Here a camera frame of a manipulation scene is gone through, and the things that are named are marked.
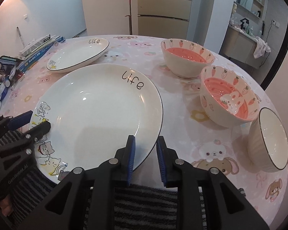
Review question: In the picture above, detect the blue printed packet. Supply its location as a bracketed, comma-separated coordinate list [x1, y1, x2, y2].
[0, 56, 18, 74]

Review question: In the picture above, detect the beige vanity cabinet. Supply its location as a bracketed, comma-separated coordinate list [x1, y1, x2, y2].
[218, 25, 267, 69]

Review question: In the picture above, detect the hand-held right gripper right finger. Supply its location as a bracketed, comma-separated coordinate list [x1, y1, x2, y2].
[156, 136, 271, 230]

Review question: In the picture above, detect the black power cable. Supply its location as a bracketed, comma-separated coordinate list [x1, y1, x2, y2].
[261, 25, 274, 67]

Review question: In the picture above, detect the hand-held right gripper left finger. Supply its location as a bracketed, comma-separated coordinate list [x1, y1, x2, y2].
[18, 135, 136, 230]

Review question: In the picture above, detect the white long wrap box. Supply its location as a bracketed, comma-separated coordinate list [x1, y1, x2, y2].
[20, 35, 57, 55]

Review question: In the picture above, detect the white ribbed bowl dark rim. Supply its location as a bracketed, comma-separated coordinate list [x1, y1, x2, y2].
[247, 107, 288, 173]

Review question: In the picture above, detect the wooden broom handle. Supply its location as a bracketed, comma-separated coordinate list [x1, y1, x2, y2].
[125, 0, 134, 35]

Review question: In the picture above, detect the pink printed ceramic bowl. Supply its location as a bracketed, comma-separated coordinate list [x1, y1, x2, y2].
[161, 38, 215, 78]

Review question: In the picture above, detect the blue long wrap box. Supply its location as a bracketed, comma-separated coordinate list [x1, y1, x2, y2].
[16, 42, 65, 72]

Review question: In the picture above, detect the person's left hand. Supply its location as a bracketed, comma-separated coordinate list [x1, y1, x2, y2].
[0, 193, 13, 218]

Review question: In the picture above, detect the black door frame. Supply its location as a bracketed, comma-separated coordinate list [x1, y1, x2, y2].
[260, 8, 288, 91]

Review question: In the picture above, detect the beige refrigerator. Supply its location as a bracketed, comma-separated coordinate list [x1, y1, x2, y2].
[137, 0, 194, 36]

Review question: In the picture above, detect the striped grey clothing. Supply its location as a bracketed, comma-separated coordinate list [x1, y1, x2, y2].
[0, 131, 246, 230]

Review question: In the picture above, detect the pink bunny print ceramic bowl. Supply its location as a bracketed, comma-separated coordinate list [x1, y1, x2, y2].
[200, 65, 260, 128]

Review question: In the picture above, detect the pink cartoon print tablecloth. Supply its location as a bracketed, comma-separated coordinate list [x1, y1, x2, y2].
[0, 35, 288, 211]

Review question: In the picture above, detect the white hanging towel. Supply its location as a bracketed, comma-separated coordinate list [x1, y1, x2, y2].
[253, 36, 271, 59]

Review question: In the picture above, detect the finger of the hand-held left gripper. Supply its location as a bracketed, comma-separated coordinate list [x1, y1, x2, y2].
[0, 121, 51, 159]
[0, 110, 34, 147]

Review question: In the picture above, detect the white cat print plate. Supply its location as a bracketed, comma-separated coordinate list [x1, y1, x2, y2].
[46, 37, 110, 73]
[29, 63, 164, 185]

